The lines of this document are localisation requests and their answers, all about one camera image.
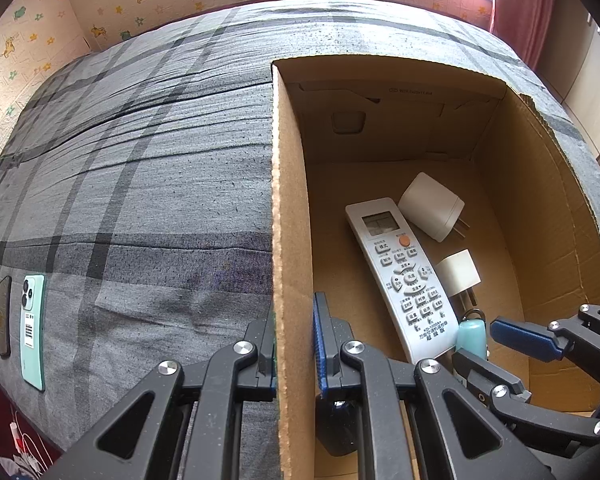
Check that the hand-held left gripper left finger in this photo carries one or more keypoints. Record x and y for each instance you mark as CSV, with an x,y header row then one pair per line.
x,y
260,360

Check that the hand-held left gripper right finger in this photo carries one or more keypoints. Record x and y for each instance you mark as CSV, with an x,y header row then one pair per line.
x,y
322,345

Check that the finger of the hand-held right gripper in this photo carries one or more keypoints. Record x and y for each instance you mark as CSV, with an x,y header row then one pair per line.
x,y
522,337
485,380

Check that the teal bottle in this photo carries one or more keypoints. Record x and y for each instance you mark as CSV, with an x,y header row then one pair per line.
x,y
472,340

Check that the dark blue round cap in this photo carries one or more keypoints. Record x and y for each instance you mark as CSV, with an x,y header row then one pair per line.
x,y
337,435

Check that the small white charger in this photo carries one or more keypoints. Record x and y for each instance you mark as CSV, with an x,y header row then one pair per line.
x,y
455,272

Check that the white remote control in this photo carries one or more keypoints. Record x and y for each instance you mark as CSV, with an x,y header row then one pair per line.
x,y
400,270

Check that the large white charger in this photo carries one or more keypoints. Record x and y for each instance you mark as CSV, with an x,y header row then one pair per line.
x,y
430,205

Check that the cardboard box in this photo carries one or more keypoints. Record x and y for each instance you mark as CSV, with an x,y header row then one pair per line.
x,y
405,125

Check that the teal smartphone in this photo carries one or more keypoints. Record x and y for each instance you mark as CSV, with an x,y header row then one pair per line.
x,y
32,335

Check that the grey plaid blanket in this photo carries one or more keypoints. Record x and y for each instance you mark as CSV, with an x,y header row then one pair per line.
x,y
130,160

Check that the dark smartphone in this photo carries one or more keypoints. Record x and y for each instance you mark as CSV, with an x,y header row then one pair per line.
x,y
4,315

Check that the beige wardrobe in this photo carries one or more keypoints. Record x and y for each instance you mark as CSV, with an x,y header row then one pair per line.
x,y
590,85

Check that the dark red bed sheet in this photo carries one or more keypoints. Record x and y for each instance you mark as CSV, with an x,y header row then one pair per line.
x,y
0,410

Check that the dark red curtain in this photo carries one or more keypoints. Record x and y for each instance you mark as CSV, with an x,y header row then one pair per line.
x,y
520,10

